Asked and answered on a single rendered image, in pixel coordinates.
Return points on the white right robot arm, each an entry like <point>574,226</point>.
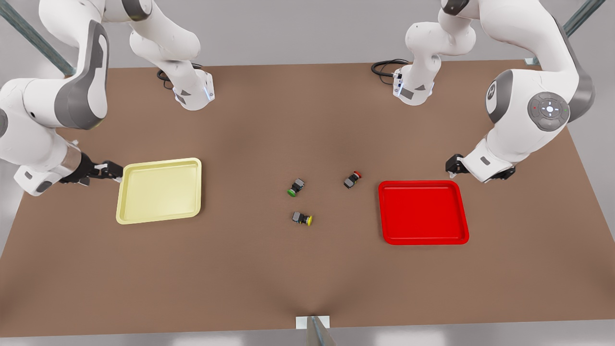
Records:
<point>158,45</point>

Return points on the yellow button switch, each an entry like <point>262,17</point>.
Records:
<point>301,218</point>

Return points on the silver frame post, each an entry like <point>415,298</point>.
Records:
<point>582,15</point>
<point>33,37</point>
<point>317,331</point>

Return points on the red tray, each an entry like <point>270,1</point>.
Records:
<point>423,212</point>

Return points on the pale yellow tray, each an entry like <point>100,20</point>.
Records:
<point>159,190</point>

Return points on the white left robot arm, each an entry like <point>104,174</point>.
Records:
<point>523,129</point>

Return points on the green button switch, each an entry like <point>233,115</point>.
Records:
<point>296,186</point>

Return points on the red button switch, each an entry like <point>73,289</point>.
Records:
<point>351,180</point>

